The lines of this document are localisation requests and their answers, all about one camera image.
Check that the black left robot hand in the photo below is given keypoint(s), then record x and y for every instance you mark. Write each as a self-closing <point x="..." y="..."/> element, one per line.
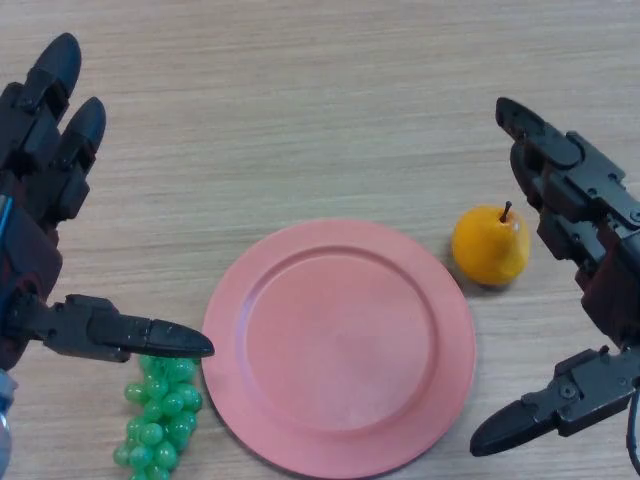
<point x="35" y="260"/>

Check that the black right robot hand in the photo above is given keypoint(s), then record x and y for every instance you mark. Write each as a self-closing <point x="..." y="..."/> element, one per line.
<point x="590" y="200"/>

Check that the yellow pear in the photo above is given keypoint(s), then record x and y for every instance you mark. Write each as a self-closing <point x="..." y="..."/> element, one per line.
<point x="487" y="250"/>

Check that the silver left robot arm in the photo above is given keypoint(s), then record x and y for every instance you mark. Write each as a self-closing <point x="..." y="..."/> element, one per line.
<point x="4" y="430"/>

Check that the pink round plate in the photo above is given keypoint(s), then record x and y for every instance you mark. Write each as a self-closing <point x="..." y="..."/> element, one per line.
<point x="340" y="340"/>

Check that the green grape bunch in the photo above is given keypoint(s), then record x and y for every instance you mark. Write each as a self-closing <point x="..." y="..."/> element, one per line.
<point x="160" y="415"/>

